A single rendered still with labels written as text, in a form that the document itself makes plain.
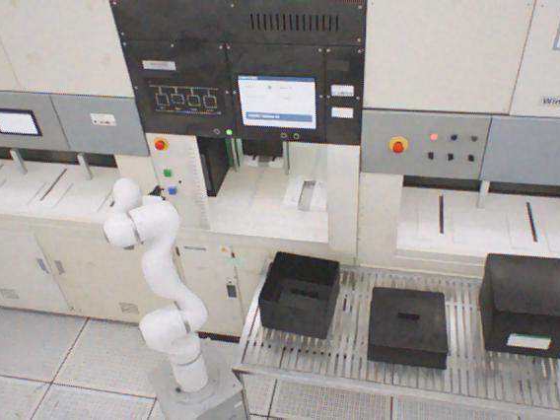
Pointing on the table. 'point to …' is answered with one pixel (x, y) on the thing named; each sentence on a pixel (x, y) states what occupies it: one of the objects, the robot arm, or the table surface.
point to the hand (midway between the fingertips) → (157, 190)
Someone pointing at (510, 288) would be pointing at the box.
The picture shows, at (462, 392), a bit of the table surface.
